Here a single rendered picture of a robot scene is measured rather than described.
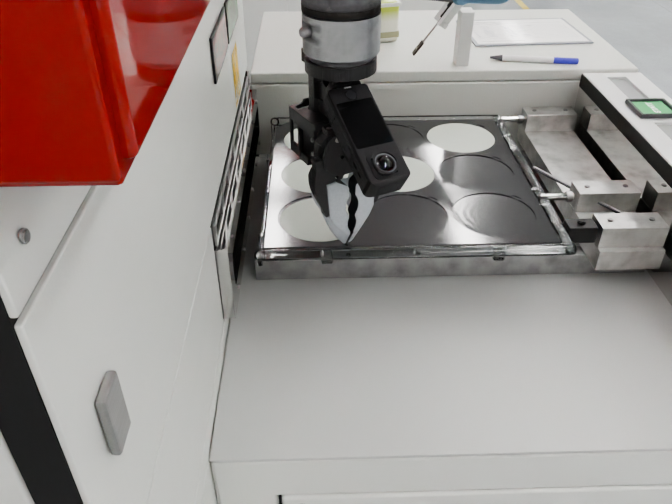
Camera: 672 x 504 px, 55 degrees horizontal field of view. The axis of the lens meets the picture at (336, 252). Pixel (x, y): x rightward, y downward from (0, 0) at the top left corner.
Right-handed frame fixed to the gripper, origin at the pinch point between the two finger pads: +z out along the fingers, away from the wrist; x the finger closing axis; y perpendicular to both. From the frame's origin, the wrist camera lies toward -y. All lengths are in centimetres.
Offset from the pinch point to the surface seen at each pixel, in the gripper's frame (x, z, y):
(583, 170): -40.5, 3.5, 2.1
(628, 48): -328, 91, 209
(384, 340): 0.1, 9.5, -8.2
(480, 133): -32.6, 1.5, 15.9
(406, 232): -7.4, 1.6, -0.8
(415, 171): -17.0, 1.5, 10.9
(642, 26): -374, 91, 236
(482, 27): -52, -5, 40
